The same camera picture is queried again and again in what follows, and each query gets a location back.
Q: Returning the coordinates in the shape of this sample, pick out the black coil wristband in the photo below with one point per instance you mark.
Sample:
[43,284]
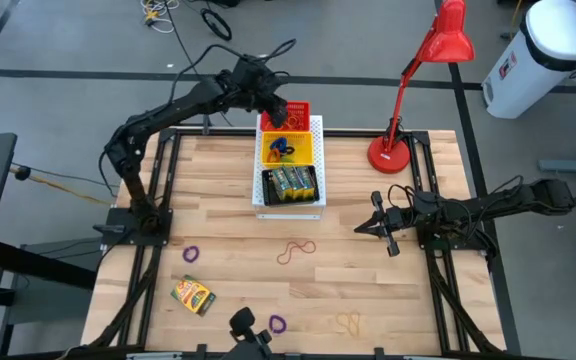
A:
[290,147]

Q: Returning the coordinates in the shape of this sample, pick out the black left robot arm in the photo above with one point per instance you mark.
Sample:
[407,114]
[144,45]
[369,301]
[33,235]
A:
[168,112]

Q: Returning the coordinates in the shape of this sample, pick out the red desk lamp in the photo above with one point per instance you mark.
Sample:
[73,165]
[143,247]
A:
[389,155]

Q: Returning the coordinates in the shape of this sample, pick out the white perforated metal shelf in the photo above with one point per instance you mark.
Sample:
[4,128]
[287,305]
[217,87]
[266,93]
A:
[321,165]

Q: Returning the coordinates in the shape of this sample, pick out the orange rubber band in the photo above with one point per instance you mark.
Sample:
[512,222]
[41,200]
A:
[294,120]

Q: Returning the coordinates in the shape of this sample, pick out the large yellow red crayon box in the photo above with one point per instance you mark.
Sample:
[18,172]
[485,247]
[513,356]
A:
[193,296]

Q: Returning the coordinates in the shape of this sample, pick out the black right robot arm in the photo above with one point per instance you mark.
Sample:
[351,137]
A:
[508,207]

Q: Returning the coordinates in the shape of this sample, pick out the yellow green crayon box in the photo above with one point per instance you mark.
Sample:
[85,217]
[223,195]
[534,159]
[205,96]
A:
[294,182]
[307,181]

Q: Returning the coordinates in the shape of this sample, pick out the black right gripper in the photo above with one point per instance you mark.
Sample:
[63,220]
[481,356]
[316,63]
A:
[398,218]

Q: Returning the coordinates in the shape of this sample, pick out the silver aluminium bracket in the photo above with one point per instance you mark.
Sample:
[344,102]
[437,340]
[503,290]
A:
[148,356]

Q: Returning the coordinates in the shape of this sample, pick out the red plastic basket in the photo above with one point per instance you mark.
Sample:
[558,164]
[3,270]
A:
[303,107]

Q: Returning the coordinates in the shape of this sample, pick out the white trash can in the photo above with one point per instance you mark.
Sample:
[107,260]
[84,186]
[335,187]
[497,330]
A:
[528,75]

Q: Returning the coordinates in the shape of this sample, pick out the green coil wristband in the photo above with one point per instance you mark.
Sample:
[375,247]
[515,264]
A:
[293,161]

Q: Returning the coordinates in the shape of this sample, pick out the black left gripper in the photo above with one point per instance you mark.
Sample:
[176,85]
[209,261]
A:
[250,85]

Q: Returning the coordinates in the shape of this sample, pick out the yellow plastic basket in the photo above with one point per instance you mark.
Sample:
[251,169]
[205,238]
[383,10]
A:
[306,142]

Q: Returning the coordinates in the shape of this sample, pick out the black plastic basket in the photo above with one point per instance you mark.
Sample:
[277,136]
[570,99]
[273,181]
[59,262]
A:
[266,187]

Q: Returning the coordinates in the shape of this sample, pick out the blue coil wristband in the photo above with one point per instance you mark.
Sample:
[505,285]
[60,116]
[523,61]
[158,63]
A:
[280,142]

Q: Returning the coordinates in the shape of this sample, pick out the long red rubber band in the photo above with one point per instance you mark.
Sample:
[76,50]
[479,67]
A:
[288,248]

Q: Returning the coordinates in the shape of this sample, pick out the blue green crayon box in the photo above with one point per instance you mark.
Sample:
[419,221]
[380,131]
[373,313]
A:
[282,185]

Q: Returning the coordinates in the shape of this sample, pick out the orange coil wristband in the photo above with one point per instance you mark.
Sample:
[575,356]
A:
[269,156]

